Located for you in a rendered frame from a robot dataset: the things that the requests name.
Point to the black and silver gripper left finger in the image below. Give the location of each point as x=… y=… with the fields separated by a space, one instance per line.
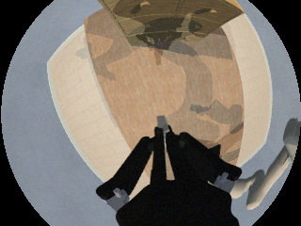
x=116 y=191

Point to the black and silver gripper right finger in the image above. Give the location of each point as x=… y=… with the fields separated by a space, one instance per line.
x=218 y=172

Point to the wooden drawer front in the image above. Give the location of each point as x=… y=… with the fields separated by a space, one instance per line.
x=194 y=23
x=151 y=22
x=147 y=37
x=126 y=8
x=185 y=35
x=209 y=9

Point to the small wooden chest of drawers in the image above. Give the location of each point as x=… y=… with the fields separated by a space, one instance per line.
x=231 y=2

